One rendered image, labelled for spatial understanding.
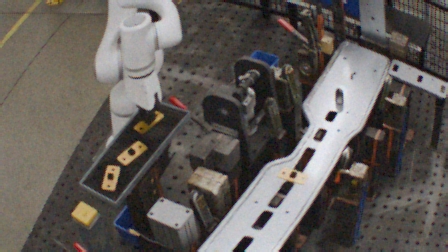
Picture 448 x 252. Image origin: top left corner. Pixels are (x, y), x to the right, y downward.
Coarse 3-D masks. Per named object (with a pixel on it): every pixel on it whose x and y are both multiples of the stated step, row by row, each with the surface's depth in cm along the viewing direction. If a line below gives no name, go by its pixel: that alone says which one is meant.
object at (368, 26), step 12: (360, 0) 233; (372, 0) 229; (360, 12) 237; (372, 12) 233; (384, 12) 229; (360, 24) 241; (372, 24) 238; (384, 24) 233; (372, 36) 242; (384, 36) 238
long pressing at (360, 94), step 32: (352, 64) 233; (384, 64) 232; (320, 96) 221; (352, 96) 221; (320, 128) 212; (352, 128) 210; (288, 160) 203; (320, 160) 202; (256, 192) 196; (224, 224) 188; (288, 224) 186
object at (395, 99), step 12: (396, 96) 213; (384, 108) 215; (396, 108) 212; (384, 120) 219; (396, 120) 216; (396, 132) 219; (384, 144) 226; (396, 144) 223; (384, 156) 229; (396, 156) 227; (384, 168) 232; (396, 168) 233
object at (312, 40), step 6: (306, 12) 220; (306, 18) 219; (312, 18) 219; (306, 24) 221; (312, 24) 223; (306, 30) 222; (312, 30) 225; (312, 36) 224; (312, 42) 225; (312, 48) 226; (318, 48) 229
